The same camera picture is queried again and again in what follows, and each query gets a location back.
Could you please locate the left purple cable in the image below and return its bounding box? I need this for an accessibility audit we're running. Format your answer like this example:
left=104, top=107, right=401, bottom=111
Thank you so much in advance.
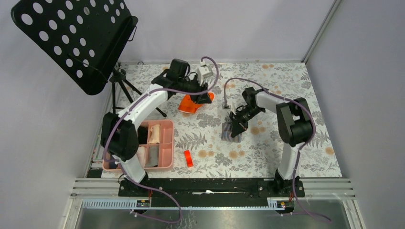
left=102, top=56, right=220, bottom=224

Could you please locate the grey striped underwear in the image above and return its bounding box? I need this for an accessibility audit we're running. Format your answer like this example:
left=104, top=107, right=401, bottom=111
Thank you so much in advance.
left=221, top=123, right=242, bottom=143

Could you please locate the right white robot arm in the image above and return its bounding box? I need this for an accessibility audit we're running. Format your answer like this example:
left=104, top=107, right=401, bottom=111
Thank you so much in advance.
left=229, top=87, right=316, bottom=197

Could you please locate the pink divided storage tray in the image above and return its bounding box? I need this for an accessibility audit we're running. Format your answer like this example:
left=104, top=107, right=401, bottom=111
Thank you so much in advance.
left=101, top=119, right=174, bottom=172

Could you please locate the floral tablecloth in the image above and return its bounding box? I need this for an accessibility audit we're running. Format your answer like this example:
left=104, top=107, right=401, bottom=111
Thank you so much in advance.
left=100, top=62, right=343, bottom=179

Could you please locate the orange underwear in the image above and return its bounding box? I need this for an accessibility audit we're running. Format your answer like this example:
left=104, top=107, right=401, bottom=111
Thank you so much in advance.
left=178, top=92, right=214, bottom=114

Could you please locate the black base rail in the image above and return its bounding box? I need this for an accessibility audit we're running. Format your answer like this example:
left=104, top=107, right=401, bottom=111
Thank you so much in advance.
left=118, top=178, right=305, bottom=208

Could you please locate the cream rolled cloth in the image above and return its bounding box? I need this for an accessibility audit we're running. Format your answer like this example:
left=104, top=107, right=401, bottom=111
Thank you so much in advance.
left=148, top=124, right=160, bottom=144

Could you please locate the pink rolled cloth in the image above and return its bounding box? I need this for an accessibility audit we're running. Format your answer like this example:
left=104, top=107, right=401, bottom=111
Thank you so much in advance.
left=136, top=146, right=146, bottom=168

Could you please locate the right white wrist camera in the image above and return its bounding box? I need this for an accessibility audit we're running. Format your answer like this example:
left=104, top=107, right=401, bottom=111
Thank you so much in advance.
left=223, top=102, right=236, bottom=114

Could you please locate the small red block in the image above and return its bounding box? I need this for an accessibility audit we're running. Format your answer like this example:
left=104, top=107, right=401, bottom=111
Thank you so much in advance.
left=184, top=150, right=193, bottom=168

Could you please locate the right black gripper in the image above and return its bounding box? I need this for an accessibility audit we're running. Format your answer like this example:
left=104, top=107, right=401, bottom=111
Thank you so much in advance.
left=230, top=106, right=265, bottom=137

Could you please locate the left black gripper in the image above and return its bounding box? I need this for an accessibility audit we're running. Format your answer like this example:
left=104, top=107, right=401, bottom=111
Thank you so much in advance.
left=179, top=75, right=213, bottom=105

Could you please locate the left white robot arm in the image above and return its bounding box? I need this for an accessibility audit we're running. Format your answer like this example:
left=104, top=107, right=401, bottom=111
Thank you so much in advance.
left=101, top=56, right=213, bottom=196

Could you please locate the grey rolled cloth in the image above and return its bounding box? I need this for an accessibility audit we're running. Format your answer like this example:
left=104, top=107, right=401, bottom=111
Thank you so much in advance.
left=145, top=145, right=159, bottom=167

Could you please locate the black perforated music stand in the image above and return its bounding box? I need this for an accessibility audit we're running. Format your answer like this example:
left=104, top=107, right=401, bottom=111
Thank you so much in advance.
left=10, top=0, right=167, bottom=122

